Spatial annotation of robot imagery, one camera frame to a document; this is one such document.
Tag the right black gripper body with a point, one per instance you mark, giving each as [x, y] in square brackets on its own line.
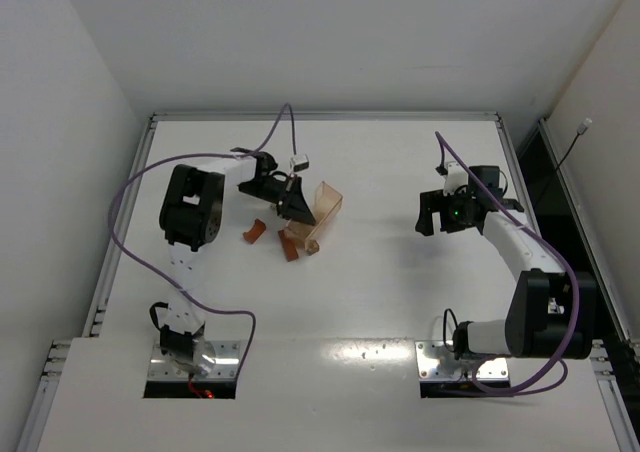
[432, 210]

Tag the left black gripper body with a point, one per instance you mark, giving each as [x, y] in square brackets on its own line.
[288, 200]

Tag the transparent orange plastic box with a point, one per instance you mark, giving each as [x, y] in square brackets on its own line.
[327, 204]

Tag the reddish brown rectangular block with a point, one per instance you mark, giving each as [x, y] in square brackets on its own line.
[288, 246]

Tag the ribbed light wooden block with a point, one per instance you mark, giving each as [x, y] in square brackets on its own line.
[312, 247]

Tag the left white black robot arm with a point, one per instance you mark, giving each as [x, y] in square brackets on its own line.
[191, 218]

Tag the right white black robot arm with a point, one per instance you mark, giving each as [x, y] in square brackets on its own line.
[550, 305]

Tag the reddish wooden arch block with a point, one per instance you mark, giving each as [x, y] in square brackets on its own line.
[255, 232]

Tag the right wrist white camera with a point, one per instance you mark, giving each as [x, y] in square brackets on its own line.
[455, 177]

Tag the wrist white camera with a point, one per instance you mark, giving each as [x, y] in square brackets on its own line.
[299, 163]
[455, 177]

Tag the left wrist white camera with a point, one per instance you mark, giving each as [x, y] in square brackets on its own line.
[299, 163]

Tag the aluminium table frame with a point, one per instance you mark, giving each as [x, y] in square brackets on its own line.
[332, 363]

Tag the black cable white plug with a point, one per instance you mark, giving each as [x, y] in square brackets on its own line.
[580, 131]

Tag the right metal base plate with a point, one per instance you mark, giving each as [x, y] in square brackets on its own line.
[436, 365]

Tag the metal base plate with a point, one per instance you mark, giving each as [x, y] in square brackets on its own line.
[212, 361]
[436, 365]

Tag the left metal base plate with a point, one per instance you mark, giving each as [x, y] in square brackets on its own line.
[212, 361]

